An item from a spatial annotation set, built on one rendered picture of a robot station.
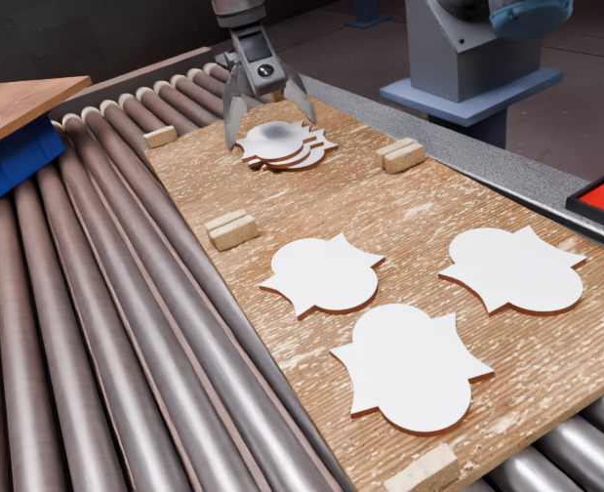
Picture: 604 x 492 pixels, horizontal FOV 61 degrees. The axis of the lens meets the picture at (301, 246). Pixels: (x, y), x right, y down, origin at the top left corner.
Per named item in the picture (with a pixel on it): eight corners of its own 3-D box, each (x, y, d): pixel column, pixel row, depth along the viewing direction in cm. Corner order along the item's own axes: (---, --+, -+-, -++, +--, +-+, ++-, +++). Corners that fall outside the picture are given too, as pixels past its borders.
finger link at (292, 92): (317, 102, 89) (279, 67, 84) (329, 112, 84) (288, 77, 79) (305, 115, 90) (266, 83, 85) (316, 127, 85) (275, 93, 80)
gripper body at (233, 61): (274, 75, 86) (257, -2, 79) (288, 89, 79) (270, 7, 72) (231, 88, 85) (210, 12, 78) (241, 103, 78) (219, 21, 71)
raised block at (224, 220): (248, 223, 70) (242, 205, 69) (253, 228, 69) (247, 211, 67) (207, 239, 69) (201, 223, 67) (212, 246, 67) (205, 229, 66)
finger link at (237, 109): (225, 141, 88) (245, 89, 84) (232, 153, 83) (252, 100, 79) (209, 135, 87) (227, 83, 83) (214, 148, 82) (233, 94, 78)
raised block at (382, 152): (409, 152, 77) (407, 136, 75) (416, 156, 76) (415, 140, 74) (376, 167, 76) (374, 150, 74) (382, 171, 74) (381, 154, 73)
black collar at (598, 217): (605, 184, 65) (608, 172, 64) (667, 207, 59) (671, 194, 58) (564, 209, 62) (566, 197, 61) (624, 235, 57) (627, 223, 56)
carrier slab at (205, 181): (302, 97, 108) (302, 90, 107) (423, 163, 77) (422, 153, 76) (144, 157, 99) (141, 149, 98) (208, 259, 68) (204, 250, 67)
